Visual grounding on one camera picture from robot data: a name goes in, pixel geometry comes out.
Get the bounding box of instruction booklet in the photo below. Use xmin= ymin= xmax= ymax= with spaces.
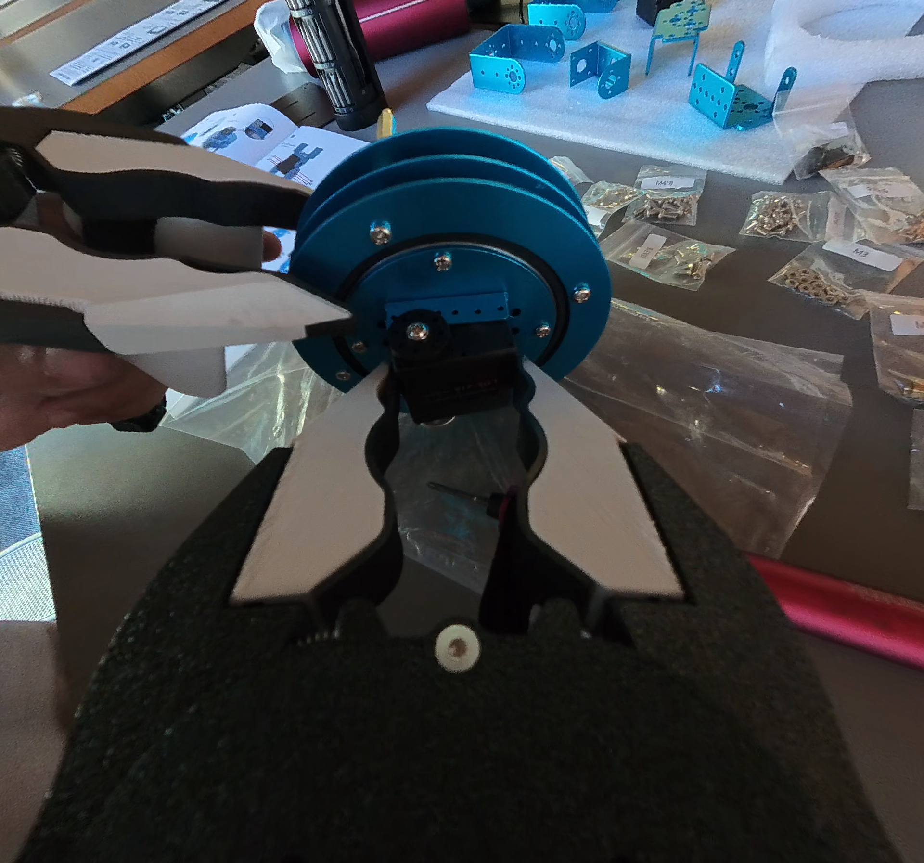
xmin=179 ymin=103 xmax=376 ymax=189

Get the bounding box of teal multi-hole metal bracket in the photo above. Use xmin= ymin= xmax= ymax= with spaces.
xmin=644 ymin=0 xmax=712 ymax=77

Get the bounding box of white plastic bag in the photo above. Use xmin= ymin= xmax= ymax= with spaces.
xmin=254 ymin=0 xmax=304 ymax=73

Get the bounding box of white paper leaflet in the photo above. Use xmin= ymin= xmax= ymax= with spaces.
xmin=51 ymin=0 xmax=250 ymax=84

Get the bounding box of small blue metal bracket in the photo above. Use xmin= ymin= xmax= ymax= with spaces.
xmin=569 ymin=40 xmax=632 ymax=100

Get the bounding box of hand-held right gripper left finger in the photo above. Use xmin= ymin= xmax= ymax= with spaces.
xmin=228 ymin=365 xmax=405 ymax=607

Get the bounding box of black screwdriver bit holder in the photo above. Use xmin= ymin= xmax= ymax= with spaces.
xmin=260 ymin=0 xmax=387 ymax=131

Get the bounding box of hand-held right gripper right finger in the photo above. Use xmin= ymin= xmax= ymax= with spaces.
xmin=480 ymin=361 xmax=687 ymax=615

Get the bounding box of wooden table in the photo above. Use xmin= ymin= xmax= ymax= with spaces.
xmin=0 ymin=0 xmax=282 ymax=113

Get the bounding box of magenta metal tube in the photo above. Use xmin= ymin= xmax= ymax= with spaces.
xmin=747 ymin=553 xmax=924 ymax=669

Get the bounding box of white foam sheet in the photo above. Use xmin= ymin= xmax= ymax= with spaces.
xmin=426 ymin=0 xmax=924 ymax=185

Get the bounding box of white foam ring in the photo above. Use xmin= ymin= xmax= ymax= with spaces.
xmin=772 ymin=0 xmax=924 ymax=84

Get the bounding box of person's left hand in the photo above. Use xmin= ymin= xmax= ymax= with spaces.
xmin=0 ymin=339 xmax=170 ymax=452

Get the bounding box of blue long U metal bracket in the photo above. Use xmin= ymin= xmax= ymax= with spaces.
xmin=469 ymin=24 xmax=567 ymax=93
xmin=527 ymin=0 xmax=629 ymax=41

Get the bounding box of red metal cylinder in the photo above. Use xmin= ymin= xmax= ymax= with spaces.
xmin=289 ymin=0 xmax=470 ymax=77

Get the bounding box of pile of small screw bags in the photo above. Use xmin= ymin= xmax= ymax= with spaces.
xmin=547 ymin=103 xmax=924 ymax=510

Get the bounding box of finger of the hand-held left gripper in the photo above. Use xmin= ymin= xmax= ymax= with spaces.
xmin=0 ymin=106 xmax=313 ymax=265
xmin=0 ymin=224 xmax=356 ymax=399

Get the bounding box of wide blue U metal bracket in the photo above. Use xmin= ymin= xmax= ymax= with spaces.
xmin=687 ymin=40 xmax=798 ymax=131

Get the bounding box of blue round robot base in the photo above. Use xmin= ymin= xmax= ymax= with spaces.
xmin=289 ymin=108 xmax=613 ymax=425

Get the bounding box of large clear plastic bag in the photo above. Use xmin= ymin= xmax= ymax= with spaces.
xmin=162 ymin=318 xmax=853 ymax=590

